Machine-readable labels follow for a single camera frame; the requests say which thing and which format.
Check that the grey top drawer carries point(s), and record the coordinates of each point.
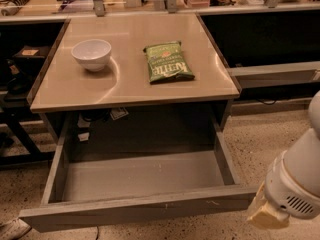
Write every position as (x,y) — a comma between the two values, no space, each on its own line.
(154,164)

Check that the white ceramic bowl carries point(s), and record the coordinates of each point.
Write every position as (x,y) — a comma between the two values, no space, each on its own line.
(92,54)

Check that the beige top cabinet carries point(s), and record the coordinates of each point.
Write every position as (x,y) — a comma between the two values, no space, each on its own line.
(66,86)

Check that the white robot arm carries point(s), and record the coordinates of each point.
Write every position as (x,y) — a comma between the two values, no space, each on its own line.
(302,159)

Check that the white paper tag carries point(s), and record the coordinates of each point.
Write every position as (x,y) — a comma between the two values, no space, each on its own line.
(83,136)

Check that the grey side shelf rail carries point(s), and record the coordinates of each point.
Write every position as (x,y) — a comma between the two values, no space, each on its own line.
(276,74)

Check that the black box with label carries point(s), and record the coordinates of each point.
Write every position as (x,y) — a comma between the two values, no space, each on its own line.
(32,53)

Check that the green Kettle chips bag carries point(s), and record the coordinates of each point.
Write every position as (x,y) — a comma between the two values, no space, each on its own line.
(166,63)

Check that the white sneaker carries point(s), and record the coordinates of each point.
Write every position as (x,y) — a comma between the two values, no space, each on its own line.
(14,229)

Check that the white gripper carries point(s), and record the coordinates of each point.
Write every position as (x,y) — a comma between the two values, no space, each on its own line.
(289,191)

